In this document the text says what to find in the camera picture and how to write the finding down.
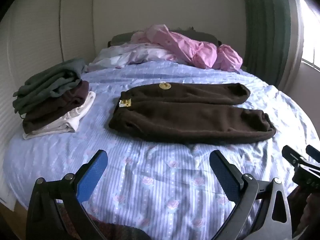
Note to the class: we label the folded green garment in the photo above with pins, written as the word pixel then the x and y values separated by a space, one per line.
pixel 47 85

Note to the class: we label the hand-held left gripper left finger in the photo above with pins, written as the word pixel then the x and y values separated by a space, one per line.
pixel 93 172

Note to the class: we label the folded maroon brown garment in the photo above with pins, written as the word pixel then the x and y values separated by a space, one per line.
pixel 57 105

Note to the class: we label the green curtain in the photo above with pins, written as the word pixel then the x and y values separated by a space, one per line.
pixel 265 30

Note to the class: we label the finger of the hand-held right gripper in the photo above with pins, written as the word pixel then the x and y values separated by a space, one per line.
pixel 313 152
pixel 291 155

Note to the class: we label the grey headboard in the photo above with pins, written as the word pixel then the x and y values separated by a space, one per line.
pixel 117 40

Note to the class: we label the pale lilac duvet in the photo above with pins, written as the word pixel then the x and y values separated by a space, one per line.
pixel 135 55

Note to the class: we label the pink crumpled blanket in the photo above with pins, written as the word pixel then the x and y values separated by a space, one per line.
pixel 190 47

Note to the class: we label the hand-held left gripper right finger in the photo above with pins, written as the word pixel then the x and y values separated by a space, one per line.
pixel 223 173

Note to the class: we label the window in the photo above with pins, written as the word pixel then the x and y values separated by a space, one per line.
pixel 310 37

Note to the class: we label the folded white garment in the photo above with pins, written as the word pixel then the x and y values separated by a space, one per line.
pixel 72 121

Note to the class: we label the wooden bed frame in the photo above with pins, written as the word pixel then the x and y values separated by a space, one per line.
pixel 16 210

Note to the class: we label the dark brown fleece pants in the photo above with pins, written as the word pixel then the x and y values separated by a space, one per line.
pixel 185 115

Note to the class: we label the blue striped floral bedsheet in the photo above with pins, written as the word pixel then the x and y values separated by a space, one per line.
pixel 160 177

